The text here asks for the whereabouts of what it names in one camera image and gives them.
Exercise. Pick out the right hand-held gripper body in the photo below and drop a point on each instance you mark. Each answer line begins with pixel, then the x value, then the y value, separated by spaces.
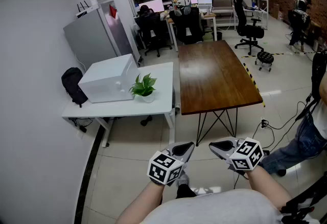
pixel 246 156

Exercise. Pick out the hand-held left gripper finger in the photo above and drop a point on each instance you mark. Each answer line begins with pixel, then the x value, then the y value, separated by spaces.
pixel 180 144
pixel 187 155

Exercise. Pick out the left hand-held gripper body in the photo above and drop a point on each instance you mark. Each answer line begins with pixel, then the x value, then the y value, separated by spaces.
pixel 163 169

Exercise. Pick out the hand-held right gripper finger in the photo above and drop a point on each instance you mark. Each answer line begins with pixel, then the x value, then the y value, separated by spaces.
pixel 222 154
pixel 230 141

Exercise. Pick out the green potted plant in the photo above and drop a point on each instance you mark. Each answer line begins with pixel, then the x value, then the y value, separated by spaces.
pixel 143 87

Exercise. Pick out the person's left forearm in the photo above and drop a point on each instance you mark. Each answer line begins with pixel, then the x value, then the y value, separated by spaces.
pixel 143 202

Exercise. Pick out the person's right forearm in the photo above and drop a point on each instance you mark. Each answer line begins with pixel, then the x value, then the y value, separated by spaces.
pixel 268 187

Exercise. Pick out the person's black trouser leg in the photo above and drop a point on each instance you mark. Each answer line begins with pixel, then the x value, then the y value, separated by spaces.
pixel 185 192

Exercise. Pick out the white floor power strip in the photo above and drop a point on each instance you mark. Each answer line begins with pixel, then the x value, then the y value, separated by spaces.
pixel 263 123

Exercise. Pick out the person's grey shirt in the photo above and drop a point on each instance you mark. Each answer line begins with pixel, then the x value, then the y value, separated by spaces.
pixel 217 210

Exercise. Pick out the white desk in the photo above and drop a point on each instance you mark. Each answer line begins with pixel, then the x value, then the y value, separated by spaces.
pixel 163 82

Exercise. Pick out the brown wooden table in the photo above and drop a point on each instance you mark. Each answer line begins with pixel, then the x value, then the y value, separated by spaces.
pixel 214 77

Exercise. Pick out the yellow black hazard tape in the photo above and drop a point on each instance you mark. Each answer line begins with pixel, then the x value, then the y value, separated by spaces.
pixel 249 56
pixel 249 73

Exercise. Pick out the black round wheeled stool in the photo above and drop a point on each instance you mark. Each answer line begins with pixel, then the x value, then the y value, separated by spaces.
pixel 265 56

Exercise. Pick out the white storage box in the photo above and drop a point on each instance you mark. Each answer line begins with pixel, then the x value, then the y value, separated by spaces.
pixel 107 77

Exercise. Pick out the black trash bin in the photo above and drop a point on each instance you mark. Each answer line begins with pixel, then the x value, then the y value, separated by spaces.
pixel 219 36

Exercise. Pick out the black office chair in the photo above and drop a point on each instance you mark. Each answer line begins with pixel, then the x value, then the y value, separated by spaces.
pixel 186 26
pixel 246 31
pixel 150 28

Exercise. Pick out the wooden-top office desk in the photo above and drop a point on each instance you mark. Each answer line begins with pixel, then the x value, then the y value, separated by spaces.
pixel 210 15

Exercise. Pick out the cardboard box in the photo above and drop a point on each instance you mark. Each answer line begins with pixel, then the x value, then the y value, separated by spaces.
pixel 275 10

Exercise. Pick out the silver refrigerator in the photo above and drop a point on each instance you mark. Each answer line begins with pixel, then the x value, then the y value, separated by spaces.
pixel 89 39

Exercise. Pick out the red paper flag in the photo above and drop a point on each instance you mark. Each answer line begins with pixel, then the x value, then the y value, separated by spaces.
pixel 113 12

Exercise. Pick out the white router black antennas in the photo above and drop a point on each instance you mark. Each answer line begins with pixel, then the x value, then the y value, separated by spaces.
pixel 81 14

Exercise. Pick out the white bottle black cap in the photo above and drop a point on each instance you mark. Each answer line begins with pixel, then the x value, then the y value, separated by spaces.
pixel 93 1

